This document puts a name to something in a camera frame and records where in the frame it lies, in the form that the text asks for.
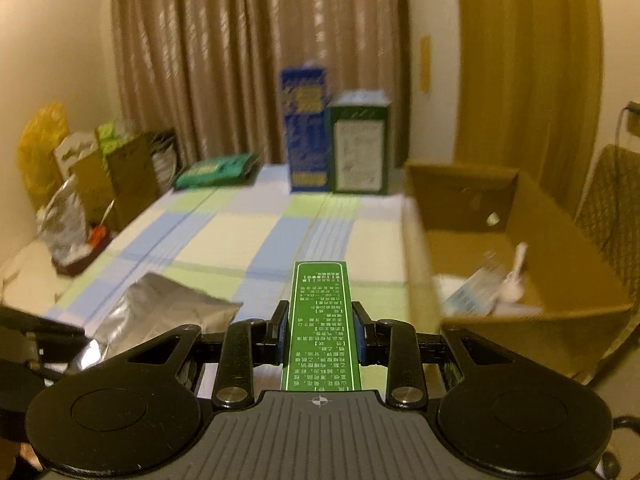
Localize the green tissue packs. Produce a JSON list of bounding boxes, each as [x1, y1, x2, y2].
[[96, 119, 138, 156]]

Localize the beige curtain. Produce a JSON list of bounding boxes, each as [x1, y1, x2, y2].
[[112, 0, 410, 166]]

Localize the blue tall carton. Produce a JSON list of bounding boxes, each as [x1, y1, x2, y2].
[[280, 65, 330, 192]]

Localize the green wipes pack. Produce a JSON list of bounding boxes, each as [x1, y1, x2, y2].
[[172, 154, 258, 191]]

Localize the large cardboard box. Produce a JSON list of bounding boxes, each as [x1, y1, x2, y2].
[[402, 162, 631, 384]]

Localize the silver foil bag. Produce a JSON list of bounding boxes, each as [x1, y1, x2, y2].
[[67, 273, 241, 374]]

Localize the clear blue label packet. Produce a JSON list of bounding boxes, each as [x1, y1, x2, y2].
[[436, 266, 506, 316]]

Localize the wall power socket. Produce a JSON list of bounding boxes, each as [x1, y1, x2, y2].
[[626, 101, 640, 138]]

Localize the dark wooden tray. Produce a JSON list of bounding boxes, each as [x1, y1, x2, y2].
[[51, 228, 112, 278]]

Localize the dark green carton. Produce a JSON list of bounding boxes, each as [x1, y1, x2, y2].
[[326, 89, 392, 195]]

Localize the wooden door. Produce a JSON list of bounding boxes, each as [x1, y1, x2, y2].
[[454, 0, 603, 212]]

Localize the white plastic spoon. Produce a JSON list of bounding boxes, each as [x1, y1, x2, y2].
[[499, 242, 528, 304]]

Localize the green white spray box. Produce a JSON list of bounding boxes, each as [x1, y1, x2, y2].
[[282, 261, 361, 392]]

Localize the checkered tablecloth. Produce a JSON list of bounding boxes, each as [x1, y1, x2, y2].
[[47, 166, 413, 333]]

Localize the quilted brown chair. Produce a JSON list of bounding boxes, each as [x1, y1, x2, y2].
[[572, 143, 640, 311]]

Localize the brown cardboard boxes stack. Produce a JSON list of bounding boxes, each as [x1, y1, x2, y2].
[[70, 129, 180, 232]]

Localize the yellow plastic bag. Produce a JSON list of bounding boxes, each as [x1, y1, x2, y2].
[[17, 102, 70, 211]]

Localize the silver crumpled bag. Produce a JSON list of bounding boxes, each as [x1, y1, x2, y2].
[[36, 176, 90, 263]]

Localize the white cutout cardboard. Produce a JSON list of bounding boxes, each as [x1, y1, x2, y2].
[[53, 131, 99, 180]]

